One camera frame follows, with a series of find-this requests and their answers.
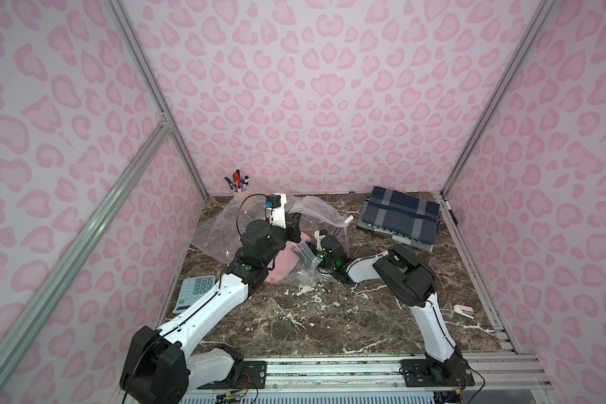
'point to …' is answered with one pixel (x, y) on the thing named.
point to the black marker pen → (247, 181)
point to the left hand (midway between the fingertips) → (302, 207)
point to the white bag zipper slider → (349, 219)
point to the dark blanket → (402, 214)
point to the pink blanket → (285, 263)
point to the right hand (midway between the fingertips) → (292, 253)
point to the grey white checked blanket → (414, 242)
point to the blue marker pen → (231, 184)
